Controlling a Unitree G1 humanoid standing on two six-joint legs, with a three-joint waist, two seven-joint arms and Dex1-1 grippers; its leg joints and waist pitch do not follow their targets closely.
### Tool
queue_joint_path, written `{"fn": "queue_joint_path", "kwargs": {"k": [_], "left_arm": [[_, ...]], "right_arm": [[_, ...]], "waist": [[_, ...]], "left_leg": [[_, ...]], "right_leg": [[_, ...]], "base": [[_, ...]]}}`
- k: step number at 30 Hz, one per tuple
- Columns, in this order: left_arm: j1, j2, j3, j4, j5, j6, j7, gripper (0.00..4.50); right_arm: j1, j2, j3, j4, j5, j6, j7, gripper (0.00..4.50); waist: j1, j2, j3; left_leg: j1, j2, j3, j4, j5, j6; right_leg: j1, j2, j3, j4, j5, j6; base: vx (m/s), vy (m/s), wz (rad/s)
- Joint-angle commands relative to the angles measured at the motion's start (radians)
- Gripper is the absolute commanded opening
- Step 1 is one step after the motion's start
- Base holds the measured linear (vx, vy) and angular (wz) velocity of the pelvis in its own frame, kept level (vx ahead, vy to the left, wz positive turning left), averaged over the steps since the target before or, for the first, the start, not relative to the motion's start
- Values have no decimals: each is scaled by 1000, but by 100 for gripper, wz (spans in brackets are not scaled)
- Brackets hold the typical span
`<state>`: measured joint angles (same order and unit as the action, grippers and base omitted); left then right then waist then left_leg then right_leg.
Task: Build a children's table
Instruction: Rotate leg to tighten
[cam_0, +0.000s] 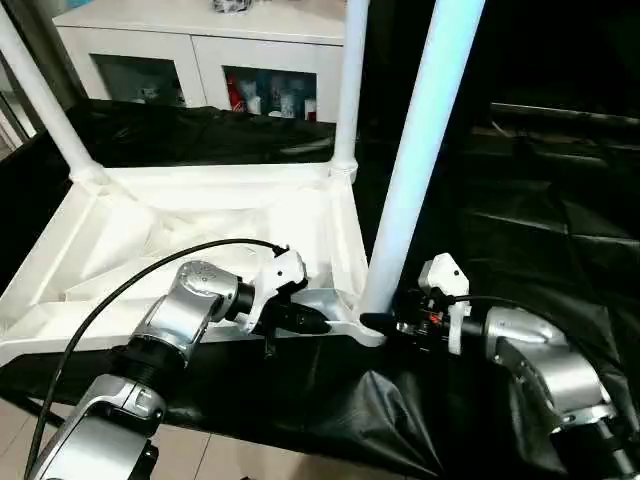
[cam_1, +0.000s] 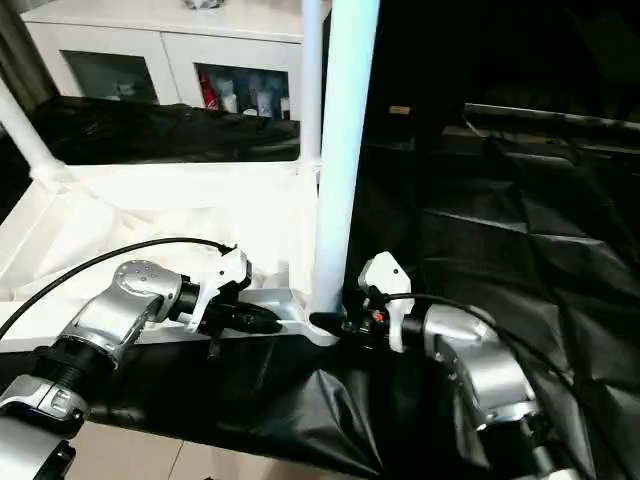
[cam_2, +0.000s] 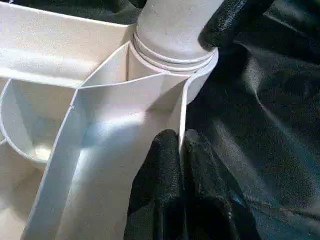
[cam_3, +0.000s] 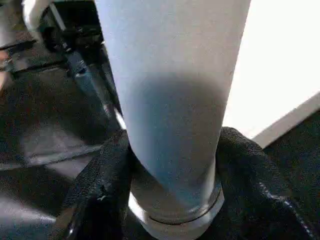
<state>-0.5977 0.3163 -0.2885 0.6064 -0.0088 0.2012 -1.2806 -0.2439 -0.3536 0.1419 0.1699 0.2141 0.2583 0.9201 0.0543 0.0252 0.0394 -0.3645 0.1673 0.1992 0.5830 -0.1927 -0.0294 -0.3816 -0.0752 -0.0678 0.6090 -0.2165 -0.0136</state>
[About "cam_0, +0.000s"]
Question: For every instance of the white plastic table top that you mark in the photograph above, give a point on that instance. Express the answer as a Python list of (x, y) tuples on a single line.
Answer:
[(180, 210)]

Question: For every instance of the white plastic table leg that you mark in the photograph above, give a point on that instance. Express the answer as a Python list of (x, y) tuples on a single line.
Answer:
[(45, 95), (425, 140), (350, 80)]

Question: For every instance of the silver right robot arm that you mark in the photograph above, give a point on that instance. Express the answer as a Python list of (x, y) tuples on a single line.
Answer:
[(550, 365)]

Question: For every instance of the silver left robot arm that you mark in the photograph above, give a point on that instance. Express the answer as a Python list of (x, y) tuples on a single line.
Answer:
[(160, 330)]

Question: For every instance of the black table mat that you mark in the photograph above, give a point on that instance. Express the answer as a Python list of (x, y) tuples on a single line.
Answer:
[(530, 220)]

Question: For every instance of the silver metal rod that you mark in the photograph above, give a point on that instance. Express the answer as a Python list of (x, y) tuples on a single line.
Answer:
[(565, 112)]

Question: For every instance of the white glass-door cabinet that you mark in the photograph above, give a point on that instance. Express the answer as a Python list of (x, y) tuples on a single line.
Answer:
[(200, 30)]

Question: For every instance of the black fabric backdrop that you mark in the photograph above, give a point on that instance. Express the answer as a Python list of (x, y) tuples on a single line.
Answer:
[(550, 45)]

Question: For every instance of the grey object on cabinet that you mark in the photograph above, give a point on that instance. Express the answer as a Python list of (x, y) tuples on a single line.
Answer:
[(230, 5)]

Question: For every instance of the grey curtain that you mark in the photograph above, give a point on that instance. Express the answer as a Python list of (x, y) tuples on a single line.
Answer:
[(55, 50)]

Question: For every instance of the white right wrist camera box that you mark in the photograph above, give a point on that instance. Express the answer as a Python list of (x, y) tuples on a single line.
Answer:
[(442, 285)]

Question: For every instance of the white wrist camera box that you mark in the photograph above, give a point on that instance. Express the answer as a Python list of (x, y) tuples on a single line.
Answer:
[(280, 275), (442, 285)]

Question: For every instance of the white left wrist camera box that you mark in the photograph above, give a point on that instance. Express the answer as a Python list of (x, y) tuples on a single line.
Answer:
[(280, 275)]

